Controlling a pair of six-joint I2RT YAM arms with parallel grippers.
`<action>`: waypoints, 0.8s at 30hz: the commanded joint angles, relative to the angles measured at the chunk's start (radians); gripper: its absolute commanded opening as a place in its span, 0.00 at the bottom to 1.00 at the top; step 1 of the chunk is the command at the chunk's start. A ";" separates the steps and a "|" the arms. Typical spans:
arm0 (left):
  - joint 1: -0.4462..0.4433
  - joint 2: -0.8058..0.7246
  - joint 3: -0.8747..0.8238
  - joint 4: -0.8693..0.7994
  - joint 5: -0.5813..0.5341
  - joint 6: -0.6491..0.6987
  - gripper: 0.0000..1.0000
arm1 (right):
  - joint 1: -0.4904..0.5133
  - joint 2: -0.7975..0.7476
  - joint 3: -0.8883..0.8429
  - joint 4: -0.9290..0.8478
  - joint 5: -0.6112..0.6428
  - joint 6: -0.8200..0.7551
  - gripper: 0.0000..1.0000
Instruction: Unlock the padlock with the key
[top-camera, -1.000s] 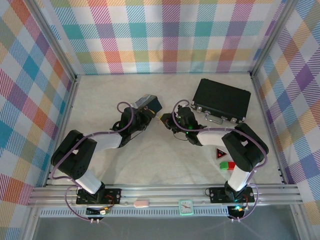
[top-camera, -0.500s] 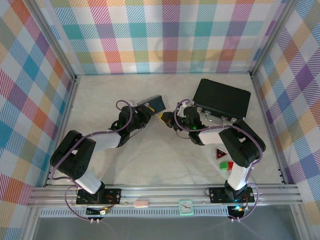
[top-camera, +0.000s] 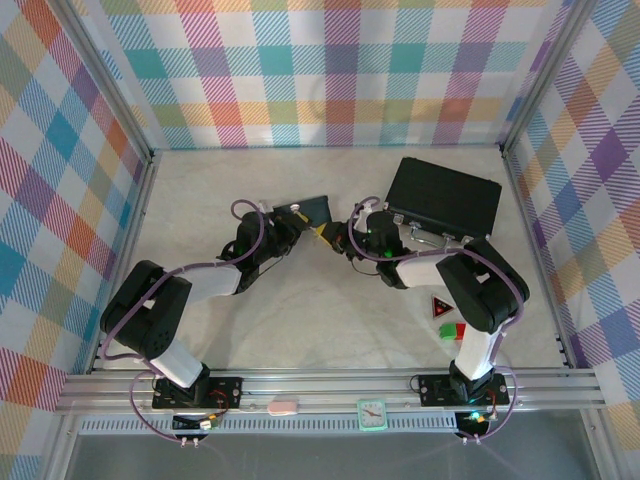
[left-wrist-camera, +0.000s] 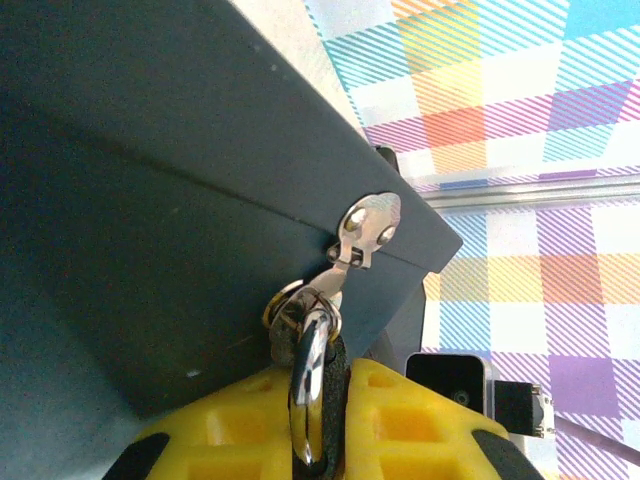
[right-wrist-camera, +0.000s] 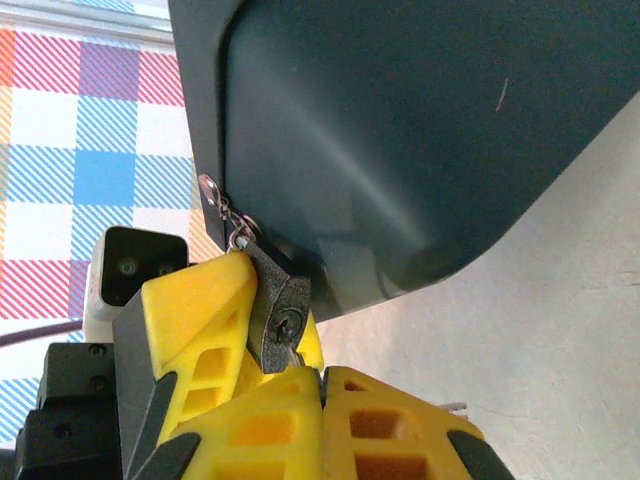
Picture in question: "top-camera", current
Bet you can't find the black hard carrying case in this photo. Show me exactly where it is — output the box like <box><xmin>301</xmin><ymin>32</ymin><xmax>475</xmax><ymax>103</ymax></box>
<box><xmin>382</xmin><ymin>156</ymin><xmax>503</xmax><ymax>247</ymax></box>

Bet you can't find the red black triangle sign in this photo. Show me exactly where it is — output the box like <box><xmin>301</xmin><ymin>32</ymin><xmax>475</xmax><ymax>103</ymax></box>
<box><xmin>430</xmin><ymin>294</ymin><xmax>456</xmax><ymax>320</ymax></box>

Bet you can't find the green and red block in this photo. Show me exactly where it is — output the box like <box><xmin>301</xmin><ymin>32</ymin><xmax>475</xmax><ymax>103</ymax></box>
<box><xmin>438</xmin><ymin>322</ymin><xmax>468</xmax><ymax>343</ymax></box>

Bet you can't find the pink eraser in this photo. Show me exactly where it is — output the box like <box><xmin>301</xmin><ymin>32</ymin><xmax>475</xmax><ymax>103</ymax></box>
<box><xmin>267</xmin><ymin>396</ymin><xmax>298</xmax><ymax>417</ymax></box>

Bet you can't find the small mint green clock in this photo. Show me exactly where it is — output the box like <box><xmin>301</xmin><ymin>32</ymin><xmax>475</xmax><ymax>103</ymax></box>
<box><xmin>356</xmin><ymin>397</ymin><xmax>388</xmax><ymax>433</ymax></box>

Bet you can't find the black connector board green light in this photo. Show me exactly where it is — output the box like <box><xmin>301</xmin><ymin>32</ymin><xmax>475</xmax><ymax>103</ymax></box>
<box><xmin>455</xmin><ymin>410</ymin><xmax>492</xmax><ymax>435</ymax></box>

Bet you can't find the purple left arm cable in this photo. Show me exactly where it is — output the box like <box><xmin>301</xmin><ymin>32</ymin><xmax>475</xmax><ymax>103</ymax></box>
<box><xmin>101</xmin><ymin>198</ymin><xmax>266</xmax><ymax>444</ymax></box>

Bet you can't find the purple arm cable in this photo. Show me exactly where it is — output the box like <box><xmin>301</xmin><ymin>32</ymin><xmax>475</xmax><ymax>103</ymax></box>
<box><xmin>347</xmin><ymin>195</ymin><xmax>527</xmax><ymax>444</ymax></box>
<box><xmin>101</xmin><ymin>198</ymin><xmax>266</xmax><ymax>444</ymax></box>

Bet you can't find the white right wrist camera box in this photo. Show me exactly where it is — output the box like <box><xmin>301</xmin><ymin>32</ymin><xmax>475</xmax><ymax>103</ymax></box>
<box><xmin>353</xmin><ymin>198</ymin><xmax>376</xmax><ymax>232</ymax></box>

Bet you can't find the aluminium side rail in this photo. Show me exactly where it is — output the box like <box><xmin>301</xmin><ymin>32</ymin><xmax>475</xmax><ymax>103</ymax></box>
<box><xmin>499</xmin><ymin>143</ymin><xmax>575</xmax><ymax>370</ymax></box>
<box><xmin>87</xmin><ymin>149</ymin><xmax>162</xmax><ymax>375</ymax></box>

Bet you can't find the aluminium front frame rail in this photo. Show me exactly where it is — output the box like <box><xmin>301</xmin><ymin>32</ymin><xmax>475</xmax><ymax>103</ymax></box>
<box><xmin>53</xmin><ymin>368</ymin><xmax>607</xmax><ymax>417</ymax></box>

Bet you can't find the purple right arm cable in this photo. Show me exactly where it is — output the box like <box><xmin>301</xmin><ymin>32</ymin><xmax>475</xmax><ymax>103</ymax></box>
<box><xmin>347</xmin><ymin>195</ymin><xmax>527</xmax><ymax>444</ymax></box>

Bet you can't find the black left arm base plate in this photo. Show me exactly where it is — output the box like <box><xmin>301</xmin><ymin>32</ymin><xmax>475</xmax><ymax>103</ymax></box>
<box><xmin>151</xmin><ymin>375</ymin><xmax>244</xmax><ymax>412</ymax></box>

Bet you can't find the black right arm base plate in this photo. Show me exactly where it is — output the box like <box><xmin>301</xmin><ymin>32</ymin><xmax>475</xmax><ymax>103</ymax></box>
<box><xmin>416</xmin><ymin>372</ymin><xmax>512</xmax><ymax>408</ymax></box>

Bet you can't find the grey slotted cable duct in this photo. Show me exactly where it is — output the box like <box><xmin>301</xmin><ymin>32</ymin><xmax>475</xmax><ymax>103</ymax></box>
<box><xmin>78</xmin><ymin>416</ymin><xmax>459</xmax><ymax>434</ymax></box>

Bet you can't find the aluminium frame post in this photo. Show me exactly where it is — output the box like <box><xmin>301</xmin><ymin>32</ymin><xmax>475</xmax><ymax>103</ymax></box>
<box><xmin>58</xmin><ymin>0</ymin><xmax>157</xmax><ymax>162</ymax></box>
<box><xmin>499</xmin><ymin>0</ymin><xmax>602</xmax><ymax>157</ymax></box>

